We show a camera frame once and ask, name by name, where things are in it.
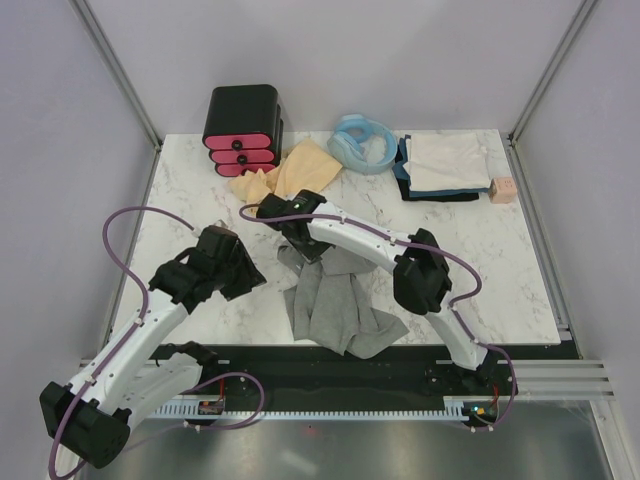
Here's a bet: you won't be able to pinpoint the pink cube power strip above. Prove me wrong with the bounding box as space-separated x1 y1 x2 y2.
488 177 518 204

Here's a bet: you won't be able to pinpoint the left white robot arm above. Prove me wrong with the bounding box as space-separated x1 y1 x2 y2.
39 225 265 468

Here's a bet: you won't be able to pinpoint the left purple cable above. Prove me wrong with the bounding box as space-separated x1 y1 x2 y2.
47 205 266 480

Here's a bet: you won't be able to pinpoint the black pink drawer box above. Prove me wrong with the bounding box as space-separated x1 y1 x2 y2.
202 84 284 178

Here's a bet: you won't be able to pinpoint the light blue cable duct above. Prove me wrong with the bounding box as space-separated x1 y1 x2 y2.
149 397 469 422

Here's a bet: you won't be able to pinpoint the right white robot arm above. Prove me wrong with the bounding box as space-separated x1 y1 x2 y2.
255 190 497 394

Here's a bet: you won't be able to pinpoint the white blue folded t shirt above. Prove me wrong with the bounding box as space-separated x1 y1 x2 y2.
392 132 490 202

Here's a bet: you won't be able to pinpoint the grey t shirt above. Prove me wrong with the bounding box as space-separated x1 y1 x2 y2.
277 243 409 359

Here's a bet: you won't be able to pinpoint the light blue headphones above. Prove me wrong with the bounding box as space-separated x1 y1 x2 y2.
326 114 398 175

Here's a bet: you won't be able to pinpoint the yellow t shirt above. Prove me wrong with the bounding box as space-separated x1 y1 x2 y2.
228 138 342 204

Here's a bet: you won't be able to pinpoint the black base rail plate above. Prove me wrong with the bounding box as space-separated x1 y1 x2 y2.
149 342 519 414

